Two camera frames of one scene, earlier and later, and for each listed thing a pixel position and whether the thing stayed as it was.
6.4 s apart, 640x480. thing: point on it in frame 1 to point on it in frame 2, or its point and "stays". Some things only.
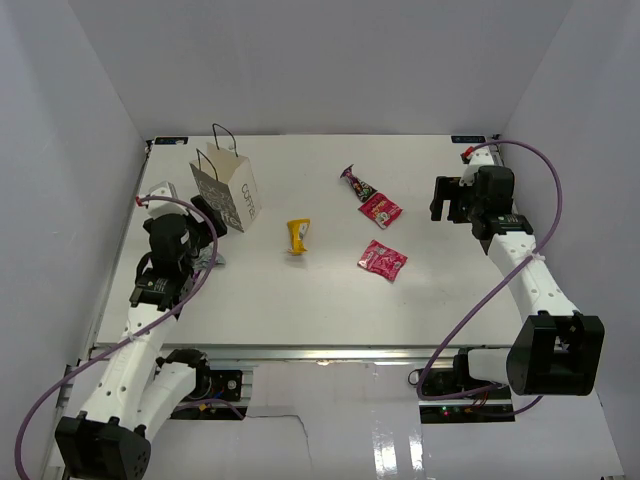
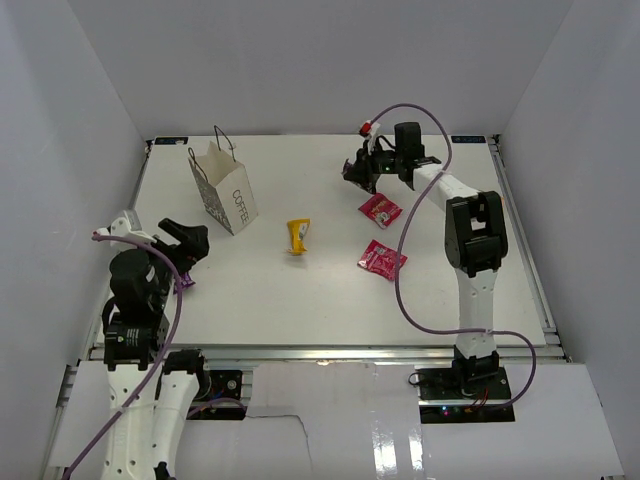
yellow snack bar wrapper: [297, 233] stays
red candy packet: [382, 260] stays
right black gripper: [449, 189] to [363, 170]
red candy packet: [380, 209] stays
